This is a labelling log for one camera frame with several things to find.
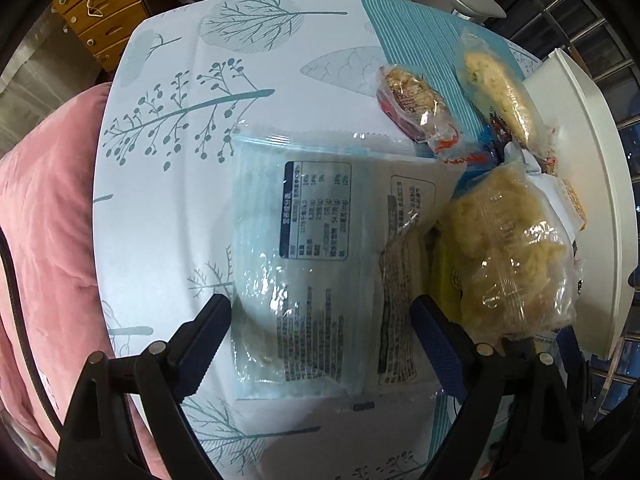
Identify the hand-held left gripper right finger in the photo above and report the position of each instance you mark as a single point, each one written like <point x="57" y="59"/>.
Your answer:
<point x="435" y="342"/>

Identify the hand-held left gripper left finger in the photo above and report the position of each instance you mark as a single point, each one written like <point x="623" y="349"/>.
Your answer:
<point x="199" y="372"/>

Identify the yellow-green snack packet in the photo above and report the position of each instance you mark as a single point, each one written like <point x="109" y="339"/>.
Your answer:
<point x="445" y="272"/>

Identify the large puffed rice cake packet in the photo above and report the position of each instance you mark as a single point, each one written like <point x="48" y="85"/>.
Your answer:
<point x="505" y="255"/>

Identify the light blue snack packet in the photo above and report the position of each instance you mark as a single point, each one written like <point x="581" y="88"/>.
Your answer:
<point x="320" y="270"/>

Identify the white and orange snack packet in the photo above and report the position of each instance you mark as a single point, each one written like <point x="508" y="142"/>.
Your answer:
<point x="574" y="205"/>

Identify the nut bar clear packet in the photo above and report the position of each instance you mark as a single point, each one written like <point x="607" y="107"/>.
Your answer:
<point x="412" y="102"/>

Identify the white plastic basket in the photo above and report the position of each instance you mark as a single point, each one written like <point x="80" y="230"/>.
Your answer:
<point x="592" y="160"/>

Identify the pink blanket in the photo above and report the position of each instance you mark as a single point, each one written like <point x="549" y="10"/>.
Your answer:
<point x="45" y="240"/>

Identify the tree print tablecloth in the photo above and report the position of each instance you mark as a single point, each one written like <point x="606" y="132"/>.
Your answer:
<point x="175" y="170"/>

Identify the metal window railing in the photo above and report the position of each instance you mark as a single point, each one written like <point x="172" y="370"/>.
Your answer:
<point x="575" y="15"/>

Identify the wooden desk with drawers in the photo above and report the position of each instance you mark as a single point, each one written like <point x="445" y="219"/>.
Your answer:
<point x="100" y="15"/>

